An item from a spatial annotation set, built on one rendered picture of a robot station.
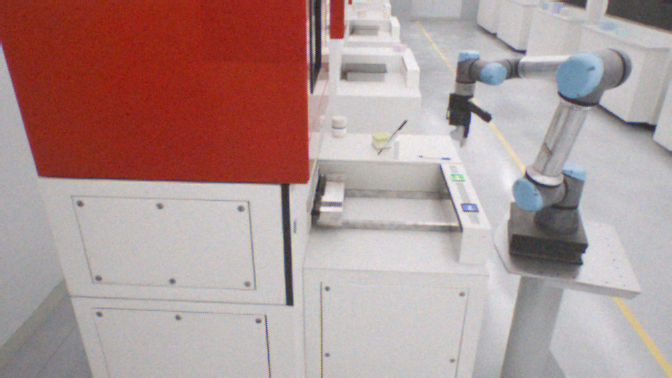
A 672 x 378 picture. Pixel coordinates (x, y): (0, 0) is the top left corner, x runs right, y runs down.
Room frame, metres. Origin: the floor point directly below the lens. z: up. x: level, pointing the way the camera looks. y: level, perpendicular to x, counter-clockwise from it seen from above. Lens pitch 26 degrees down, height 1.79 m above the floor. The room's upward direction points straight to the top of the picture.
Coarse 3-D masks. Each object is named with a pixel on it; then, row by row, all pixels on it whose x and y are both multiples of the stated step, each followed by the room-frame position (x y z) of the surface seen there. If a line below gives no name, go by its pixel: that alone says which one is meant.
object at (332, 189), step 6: (330, 186) 1.89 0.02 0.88; (336, 186) 1.89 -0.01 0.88; (342, 186) 1.89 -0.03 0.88; (324, 192) 1.84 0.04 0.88; (330, 192) 1.84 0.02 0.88; (336, 192) 1.84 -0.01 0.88; (342, 192) 1.84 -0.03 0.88; (342, 210) 1.68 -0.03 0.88; (324, 222) 1.61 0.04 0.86; (330, 222) 1.61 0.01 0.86; (336, 222) 1.61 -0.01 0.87
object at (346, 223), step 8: (344, 224) 1.65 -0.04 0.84; (352, 224) 1.64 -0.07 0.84; (360, 224) 1.64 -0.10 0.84; (368, 224) 1.64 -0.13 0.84; (376, 224) 1.64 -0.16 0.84; (384, 224) 1.64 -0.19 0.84; (392, 224) 1.64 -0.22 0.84; (400, 224) 1.63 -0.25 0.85; (408, 224) 1.63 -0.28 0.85; (416, 224) 1.63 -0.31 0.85; (424, 224) 1.63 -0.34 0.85; (432, 224) 1.63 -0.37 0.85; (440, 224) 1.63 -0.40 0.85
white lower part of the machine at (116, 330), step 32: (96, 320) 1.22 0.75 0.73; (128, 320) 1.21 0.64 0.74; (160, 320) 1.21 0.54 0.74; (192, 320) 1.20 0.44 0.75; (224, 320) 1.19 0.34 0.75; (256, 320) 1.19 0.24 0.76; (288, 320) 1.19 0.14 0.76; (96, 352) 1.22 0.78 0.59; (128, 352) 1.21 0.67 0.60; (160, 352) 1.21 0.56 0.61; (192, 352) 1.20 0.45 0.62; (224, 352) 1.20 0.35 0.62; (256, 352) 1.19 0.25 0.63; (288, 352) 1.19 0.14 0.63
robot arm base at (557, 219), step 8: (544, 208) 1.53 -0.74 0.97; (552, 208) 1.51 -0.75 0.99; (560, 208) 1.49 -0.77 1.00; (568, 208) 1.48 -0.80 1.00; (576, 208) 1.50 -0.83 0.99; (536, 216) 1.55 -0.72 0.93; (544, 216) 1.52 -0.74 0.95; (552, 216) 1.50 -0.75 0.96; (560, 216) 1.48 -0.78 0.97; (568, 216) 1.48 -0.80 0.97; (576, 216) 1.49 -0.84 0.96; (536, 224) 1.53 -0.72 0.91; (544, 224) 1.50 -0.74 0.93; (552, 224) 1.49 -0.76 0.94; (560, 224) 1.48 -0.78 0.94; (568, 224) 1.47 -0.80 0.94; (576, 224) 1.49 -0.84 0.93; (552, 232) 1.48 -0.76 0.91; (560, 232) 1.47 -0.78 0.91; (568, 232) 1.47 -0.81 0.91
